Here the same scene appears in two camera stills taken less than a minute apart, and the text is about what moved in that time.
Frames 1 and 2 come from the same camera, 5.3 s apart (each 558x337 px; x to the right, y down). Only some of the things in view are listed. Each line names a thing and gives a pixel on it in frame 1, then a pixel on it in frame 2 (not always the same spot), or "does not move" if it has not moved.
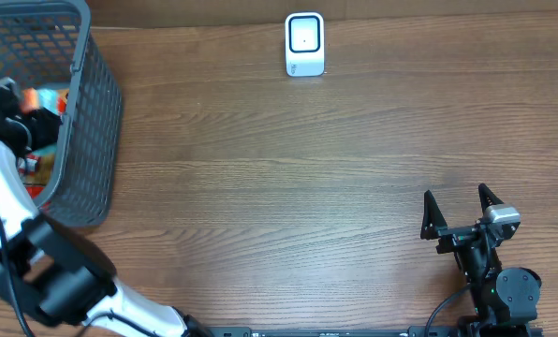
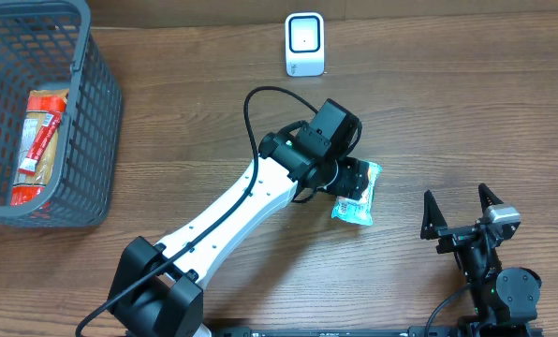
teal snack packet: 49,99 to 359,211
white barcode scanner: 304,44 does not move
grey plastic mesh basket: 48,43 does not move
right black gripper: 434,220 does not move
